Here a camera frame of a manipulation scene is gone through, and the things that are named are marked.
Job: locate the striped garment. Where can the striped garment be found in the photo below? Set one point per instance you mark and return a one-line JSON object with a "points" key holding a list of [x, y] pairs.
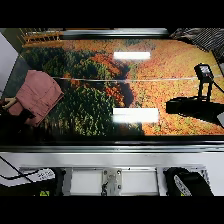
{"points": [[203, 38]]}

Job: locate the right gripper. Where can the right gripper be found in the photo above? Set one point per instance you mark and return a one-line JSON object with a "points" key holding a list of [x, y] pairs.
{"points": [[181, 106]]}

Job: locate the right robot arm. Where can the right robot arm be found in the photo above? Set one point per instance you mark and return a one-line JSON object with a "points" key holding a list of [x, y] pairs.
{"points": [[191, 184]]}

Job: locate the silver frame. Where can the silver frame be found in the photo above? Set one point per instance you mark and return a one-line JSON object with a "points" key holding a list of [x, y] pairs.
{"points": [[111, 182]]}

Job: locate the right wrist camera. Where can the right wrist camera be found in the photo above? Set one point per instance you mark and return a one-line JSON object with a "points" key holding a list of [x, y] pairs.
{"points": [[204, 72]]}

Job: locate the pink garment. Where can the pink garment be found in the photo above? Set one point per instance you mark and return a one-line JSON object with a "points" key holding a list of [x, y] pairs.
{"points": [[38, 95]]}

